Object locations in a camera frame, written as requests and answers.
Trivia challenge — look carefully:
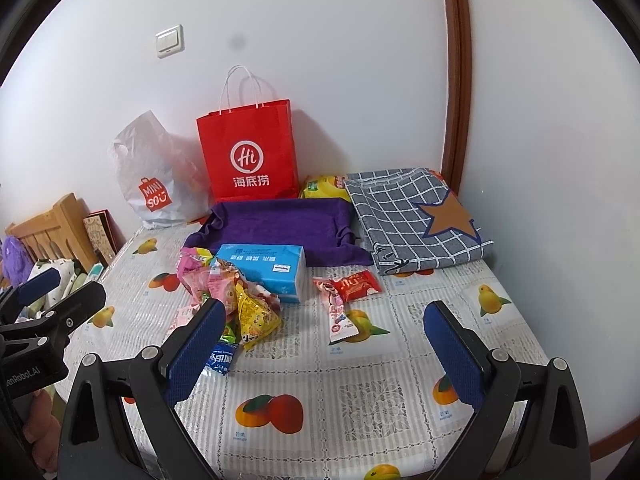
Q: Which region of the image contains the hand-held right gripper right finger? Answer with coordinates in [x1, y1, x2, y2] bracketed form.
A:
[422, 300, 591, 480]

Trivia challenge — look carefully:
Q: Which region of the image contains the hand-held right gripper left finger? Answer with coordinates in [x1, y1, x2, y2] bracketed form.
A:
[57, 297, 228, 480]

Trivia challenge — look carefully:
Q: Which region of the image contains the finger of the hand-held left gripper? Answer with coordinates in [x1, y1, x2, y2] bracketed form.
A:
[0, 266, 62, 321]
[0, 280, 108, 343]

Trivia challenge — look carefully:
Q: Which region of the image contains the blue cookie packet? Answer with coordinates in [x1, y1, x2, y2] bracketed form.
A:
[201, 339, 239, 377]

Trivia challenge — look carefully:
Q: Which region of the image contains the yellow triangular snack packet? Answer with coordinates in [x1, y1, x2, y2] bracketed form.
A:
[234, 282, 284, 352]

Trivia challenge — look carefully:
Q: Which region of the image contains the white red triangular snack packet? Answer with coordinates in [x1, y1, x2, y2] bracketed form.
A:
[176, 247, 221, 293]

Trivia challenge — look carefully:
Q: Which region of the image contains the white pink snack packet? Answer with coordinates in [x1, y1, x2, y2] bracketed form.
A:
[247, 280, 282, 311]

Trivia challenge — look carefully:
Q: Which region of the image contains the pink striped candy packet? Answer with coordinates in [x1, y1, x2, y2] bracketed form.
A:
[312, 277, 358, 346]

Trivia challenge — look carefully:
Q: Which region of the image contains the purple towel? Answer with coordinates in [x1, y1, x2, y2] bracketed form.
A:
[182, 198, 373, 267]

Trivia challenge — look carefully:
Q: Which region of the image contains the person's left hand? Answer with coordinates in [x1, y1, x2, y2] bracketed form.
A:
[22, 389, 62, 475]

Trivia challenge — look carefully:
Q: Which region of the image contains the purple plush toy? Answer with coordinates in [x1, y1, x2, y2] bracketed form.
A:
[0, 235, 31, 286]

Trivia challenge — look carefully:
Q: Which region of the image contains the white patterned cloth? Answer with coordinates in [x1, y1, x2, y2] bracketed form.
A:
[15, 257, 108, 321]

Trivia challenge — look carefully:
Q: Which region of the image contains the wooden headboard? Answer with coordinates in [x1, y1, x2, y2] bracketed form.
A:
[5, 192, 98, 273]

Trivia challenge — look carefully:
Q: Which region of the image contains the brown patterned box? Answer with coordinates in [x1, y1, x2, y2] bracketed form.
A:
[82, 208, 123, 267]

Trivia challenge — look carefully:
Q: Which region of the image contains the fruit print tablecloth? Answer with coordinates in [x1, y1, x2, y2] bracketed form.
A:
[52, 225, 551, 480]

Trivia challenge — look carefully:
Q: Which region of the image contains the blue tissue pack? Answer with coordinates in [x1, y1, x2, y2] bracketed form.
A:
[212, 243, 307, 304]

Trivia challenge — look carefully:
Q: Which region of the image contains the grey checked cloth with star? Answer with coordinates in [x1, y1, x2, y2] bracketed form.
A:
[345, 166, 496, 277]

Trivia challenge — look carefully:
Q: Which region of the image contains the white plastic bag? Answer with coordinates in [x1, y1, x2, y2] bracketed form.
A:
[111, 110, 213, 231]

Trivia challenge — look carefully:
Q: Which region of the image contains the brown wooden baseboard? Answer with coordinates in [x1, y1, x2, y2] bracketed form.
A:
[587, 400, 640, 466]

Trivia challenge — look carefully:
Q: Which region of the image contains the yellow chip bag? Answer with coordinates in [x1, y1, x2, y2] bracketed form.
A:
[299, 174, 353, 201]

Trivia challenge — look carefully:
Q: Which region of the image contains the red paper bag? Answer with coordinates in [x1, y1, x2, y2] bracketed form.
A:
[196, 65, 304, 202]

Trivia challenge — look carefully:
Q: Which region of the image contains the white light switch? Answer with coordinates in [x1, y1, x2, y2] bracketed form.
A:
[154, 24, 185, 60]

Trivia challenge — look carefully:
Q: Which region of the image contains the brown wooden door frame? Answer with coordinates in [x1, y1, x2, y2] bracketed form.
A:
[437, 0, 473, 196]

